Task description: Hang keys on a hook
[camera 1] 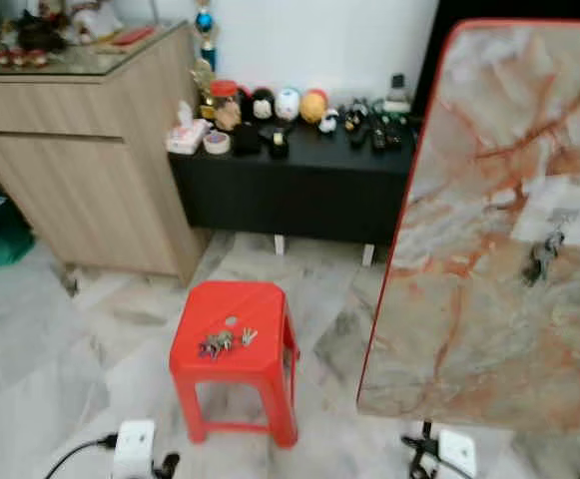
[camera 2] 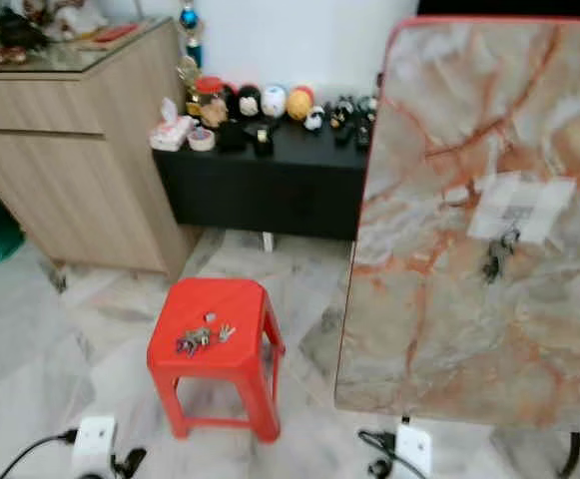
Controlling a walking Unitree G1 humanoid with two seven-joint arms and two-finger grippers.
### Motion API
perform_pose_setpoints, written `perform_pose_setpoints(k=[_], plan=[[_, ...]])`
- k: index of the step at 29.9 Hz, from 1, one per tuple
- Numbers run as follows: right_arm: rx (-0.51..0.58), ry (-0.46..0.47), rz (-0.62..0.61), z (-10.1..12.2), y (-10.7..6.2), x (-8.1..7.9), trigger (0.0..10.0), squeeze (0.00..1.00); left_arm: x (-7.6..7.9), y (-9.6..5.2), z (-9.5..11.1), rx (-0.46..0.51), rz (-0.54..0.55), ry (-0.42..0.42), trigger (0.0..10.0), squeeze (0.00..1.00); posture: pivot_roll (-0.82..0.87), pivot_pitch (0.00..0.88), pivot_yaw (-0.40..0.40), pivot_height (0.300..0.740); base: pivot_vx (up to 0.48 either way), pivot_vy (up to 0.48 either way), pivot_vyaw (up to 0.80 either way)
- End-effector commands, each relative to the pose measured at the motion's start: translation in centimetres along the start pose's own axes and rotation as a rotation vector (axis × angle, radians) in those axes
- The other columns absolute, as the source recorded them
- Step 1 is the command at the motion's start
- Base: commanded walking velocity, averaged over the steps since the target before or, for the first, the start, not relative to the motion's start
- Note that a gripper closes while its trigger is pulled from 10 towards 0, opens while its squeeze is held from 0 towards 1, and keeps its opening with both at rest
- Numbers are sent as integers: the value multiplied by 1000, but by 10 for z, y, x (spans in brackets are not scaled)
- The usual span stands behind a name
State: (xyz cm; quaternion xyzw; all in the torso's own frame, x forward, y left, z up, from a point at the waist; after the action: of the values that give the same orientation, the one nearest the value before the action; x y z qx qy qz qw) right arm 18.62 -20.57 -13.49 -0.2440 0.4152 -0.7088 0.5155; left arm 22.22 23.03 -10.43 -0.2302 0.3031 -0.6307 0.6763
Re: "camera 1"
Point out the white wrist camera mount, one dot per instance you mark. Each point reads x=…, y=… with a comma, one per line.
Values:
x=457, y=451
x=134, y=447

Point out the black round figurine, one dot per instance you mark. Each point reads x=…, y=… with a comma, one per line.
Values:
x=263, y=105

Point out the small panda figurine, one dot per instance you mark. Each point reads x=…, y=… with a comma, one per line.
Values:
x=328, y=122

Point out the red-lidded clear jar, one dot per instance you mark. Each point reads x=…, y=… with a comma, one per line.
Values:
x=225, y=105

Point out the bunch of keys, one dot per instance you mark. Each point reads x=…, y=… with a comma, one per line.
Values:
x=218, y=342

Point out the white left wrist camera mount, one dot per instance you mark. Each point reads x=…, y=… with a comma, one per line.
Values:
x=134, y=447

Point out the red plastic stool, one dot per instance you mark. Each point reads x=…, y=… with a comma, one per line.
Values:
x=235, y=374

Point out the dark incense burner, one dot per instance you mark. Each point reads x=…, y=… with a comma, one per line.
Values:
x=40, y=32

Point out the black low bench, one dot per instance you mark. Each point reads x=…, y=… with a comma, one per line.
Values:
x=290, y=195

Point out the blue and gold trophy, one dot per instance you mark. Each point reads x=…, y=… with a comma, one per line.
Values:
x=205, y=21

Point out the white round figurine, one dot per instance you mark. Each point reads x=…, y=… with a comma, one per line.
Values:
x=288, y=104

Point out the flat red packet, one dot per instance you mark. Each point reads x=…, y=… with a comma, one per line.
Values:
x=133, y=36

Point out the orange round figurine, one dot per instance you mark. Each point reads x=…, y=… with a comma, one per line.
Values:
x=313, y=106

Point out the dark hanging key bunch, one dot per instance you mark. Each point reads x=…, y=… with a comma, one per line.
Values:
x=542, y=259

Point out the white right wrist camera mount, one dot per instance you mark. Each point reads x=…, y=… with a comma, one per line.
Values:
x=457, y=451

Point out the pink tissue pack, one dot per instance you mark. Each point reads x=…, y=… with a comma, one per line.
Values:
x=185, y=138

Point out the white tape roll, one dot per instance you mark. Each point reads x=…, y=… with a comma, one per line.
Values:
x=217, y=143

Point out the black pouch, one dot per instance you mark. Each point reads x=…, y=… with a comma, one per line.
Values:
x=247, y=140

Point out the light wooden cabinet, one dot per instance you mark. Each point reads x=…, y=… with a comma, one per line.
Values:
x=80, y=180

